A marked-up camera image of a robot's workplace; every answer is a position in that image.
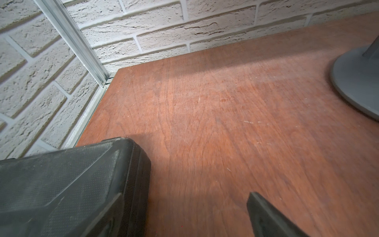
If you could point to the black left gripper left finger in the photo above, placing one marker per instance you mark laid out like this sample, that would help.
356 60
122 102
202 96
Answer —
107 222

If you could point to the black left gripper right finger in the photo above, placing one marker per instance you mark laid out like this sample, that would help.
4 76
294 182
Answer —
268 221

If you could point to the grey round monitor stand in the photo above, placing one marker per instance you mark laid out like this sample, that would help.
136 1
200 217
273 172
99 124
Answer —
355 76

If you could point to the black plastic case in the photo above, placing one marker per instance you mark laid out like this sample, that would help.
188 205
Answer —
58 194

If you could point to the aluminium left corner post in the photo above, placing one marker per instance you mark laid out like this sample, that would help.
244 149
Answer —
64 24

